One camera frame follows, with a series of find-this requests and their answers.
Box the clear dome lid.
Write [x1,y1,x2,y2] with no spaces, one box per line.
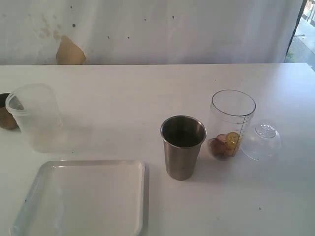
[241,119,282,161]

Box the white rectangular tray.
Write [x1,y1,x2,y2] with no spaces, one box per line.
[9,160,147,236]

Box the clear measuring shaker cup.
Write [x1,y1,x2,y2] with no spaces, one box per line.
[207,89,256,161]

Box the brown wooden cup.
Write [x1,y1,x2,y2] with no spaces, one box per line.
[0,93,18,130]

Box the stainless steel tumbler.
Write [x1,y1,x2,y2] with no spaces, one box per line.
[160,115,207,181]

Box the translucent plastic container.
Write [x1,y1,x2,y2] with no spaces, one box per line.
[5,84,63,153]

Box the pile of coins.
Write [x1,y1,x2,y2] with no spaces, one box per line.
[208,132,242,159]

